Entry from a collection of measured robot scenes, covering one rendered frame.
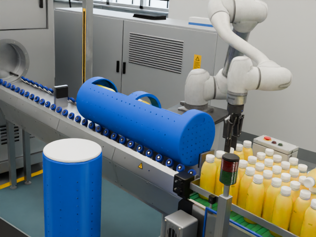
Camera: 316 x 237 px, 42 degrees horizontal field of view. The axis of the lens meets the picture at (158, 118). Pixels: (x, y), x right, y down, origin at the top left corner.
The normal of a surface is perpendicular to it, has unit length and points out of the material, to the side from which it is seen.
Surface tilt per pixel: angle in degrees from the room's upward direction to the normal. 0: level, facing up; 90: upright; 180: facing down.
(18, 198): 0
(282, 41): 90
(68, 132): 71
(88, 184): 90
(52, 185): 90
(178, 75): 90
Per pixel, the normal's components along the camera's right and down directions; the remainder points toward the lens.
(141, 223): 0.07, -0.95
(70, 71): -0.61, 0.22
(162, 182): -0.66, -0.15
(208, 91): 0.14, 0.40
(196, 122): 0.69, 0.27
